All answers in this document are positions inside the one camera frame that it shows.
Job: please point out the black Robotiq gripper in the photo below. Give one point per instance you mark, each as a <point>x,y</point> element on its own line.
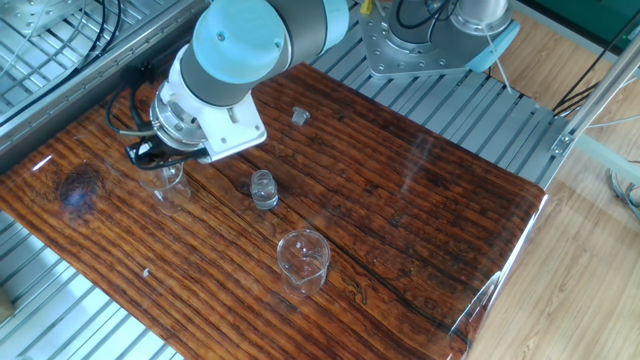
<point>175,155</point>

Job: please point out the small clear glass bottle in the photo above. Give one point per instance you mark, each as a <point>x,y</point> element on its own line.
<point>264,195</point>

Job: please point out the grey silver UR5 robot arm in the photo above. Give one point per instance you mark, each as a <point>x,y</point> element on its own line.
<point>260,45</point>

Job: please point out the clear glass beaker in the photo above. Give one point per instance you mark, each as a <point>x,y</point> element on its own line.
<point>167,192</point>
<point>302,272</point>

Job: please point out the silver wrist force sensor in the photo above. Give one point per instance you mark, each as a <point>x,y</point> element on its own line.
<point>175,125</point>

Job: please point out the clear glass bottle stopper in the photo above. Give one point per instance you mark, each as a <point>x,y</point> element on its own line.
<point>300,116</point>

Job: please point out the silver perforated mounting plate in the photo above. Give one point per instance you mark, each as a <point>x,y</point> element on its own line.
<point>30,15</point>

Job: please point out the brown cardboard box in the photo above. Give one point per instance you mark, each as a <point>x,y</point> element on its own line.
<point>5,305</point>

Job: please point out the wood grain table mat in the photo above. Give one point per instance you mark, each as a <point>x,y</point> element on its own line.
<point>400,225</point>

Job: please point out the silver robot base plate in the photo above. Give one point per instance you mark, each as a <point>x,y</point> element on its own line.
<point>380,50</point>

